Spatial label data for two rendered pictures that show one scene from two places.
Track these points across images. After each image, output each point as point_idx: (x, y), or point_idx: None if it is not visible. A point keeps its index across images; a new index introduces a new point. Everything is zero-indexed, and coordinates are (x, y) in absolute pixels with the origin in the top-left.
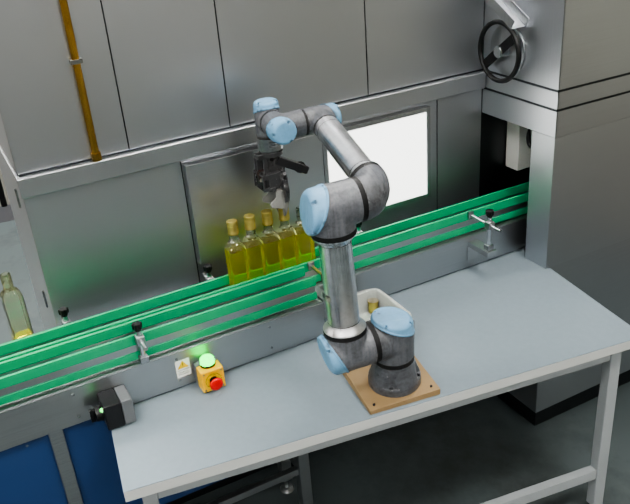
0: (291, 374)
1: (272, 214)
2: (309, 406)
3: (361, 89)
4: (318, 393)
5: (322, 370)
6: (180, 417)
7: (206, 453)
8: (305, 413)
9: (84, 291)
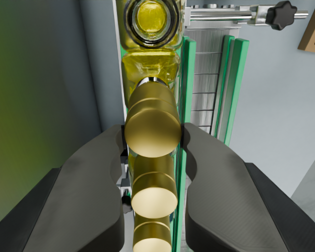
0: (253, 99)
1: (10, 79)
2: (308, 106)
3: None
4: (301, 89)
5: (274, 66)
6: None
7: (283, 187)
8: (313, 113)
9: None
